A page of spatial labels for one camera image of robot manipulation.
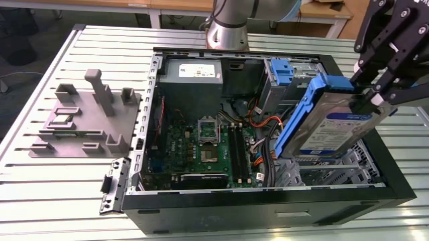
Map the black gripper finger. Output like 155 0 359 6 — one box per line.
350 20 429 113
348 0 413 87

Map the hard disk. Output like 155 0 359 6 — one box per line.
272 76 399 160

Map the metal disk bay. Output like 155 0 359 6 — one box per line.
278 140 381 188

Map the brown wooden cabinet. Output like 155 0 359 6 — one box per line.
338 0 373 41

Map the blue plastic drive latch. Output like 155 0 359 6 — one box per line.
271 59 294 86

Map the grey metal drive cage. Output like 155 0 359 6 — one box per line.
259 59 335 116

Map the black RAM slot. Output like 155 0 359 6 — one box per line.
228 122 244 184
236 122 252 184

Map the grey power supply unit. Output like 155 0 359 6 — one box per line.
156 59 224 121

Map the metal socket cover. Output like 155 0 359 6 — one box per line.
196 116 222 146

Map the CPU socket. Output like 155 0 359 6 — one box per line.
199 147 224 163

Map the green motherboard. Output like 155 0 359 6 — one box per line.
143 117 266 189

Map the black graphics card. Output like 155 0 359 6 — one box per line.
169 172 231 190

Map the black PC case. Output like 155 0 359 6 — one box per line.
120 46 418 235

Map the grey parts rack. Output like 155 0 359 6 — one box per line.
28 69 143 159

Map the grey expansion slot retainer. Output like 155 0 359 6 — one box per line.
99 157 132 216

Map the green RAM stick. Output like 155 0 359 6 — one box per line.
53 132 88 138

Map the orange wire loop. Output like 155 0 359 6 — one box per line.
250 99 286 156

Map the black cable bundle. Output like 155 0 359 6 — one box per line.
260 107 298 188

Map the white floor cable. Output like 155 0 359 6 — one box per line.
0 71 44 79

